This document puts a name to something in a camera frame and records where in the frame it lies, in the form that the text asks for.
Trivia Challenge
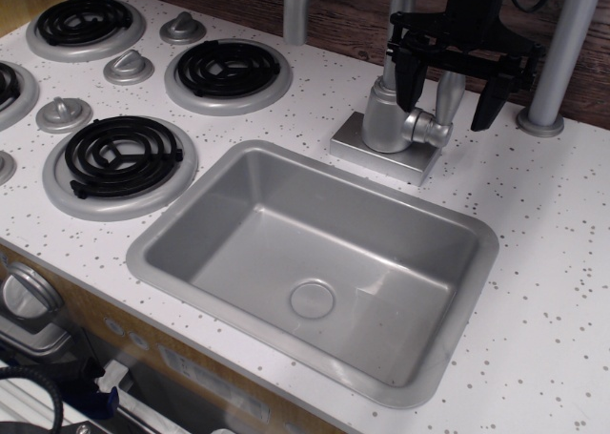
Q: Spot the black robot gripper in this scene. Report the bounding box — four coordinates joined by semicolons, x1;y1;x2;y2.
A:
388;0;543;132

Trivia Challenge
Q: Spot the silver faucet lever handle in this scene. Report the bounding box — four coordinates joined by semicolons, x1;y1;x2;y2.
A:
402;72;466;149

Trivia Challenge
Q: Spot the grey vertical support pole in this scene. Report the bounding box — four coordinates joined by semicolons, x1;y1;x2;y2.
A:
517;0;599;138

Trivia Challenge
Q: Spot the black coil burner rear right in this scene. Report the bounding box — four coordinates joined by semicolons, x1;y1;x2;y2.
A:
164;39;293;116

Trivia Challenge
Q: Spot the black coil burner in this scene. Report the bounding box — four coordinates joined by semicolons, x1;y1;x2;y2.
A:
43;116;198;221
26;0;146;63
164;39;293;116

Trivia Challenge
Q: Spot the grey plastic sink basin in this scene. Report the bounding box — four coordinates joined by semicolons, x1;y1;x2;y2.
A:
127;140;499;409

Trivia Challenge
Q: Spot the silver stove knob top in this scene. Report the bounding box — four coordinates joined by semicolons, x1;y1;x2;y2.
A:
159;11;207;45

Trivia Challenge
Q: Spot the silver stove knob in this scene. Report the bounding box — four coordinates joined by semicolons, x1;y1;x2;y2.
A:
159;11;207;45
35;97;92;134
103;50;154;86

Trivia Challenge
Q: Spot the silver stove knob middle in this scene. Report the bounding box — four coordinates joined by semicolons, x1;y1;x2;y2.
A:
103;50;154;86

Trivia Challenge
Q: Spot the black coil burner front right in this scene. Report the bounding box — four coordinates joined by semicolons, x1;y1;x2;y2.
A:
43;116;198;221

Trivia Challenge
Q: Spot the black coil burner rear left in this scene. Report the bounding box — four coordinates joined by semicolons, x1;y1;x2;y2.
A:
26;0;146;63

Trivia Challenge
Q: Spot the silver stove knob lower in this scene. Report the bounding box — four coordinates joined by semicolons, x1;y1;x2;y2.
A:
35;97;92;134

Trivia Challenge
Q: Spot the black coil burner left edge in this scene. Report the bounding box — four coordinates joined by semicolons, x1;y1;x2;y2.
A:
1;61;39;131

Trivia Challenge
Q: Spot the silver stove knob left edge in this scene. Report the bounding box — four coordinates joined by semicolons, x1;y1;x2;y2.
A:
0;151;16;185

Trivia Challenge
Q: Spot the silver round oven dial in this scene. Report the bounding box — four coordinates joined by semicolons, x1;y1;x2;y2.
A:
1;261;63;333

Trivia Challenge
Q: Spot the black cable lower left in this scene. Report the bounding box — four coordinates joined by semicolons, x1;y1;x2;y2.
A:
0;364;66;434

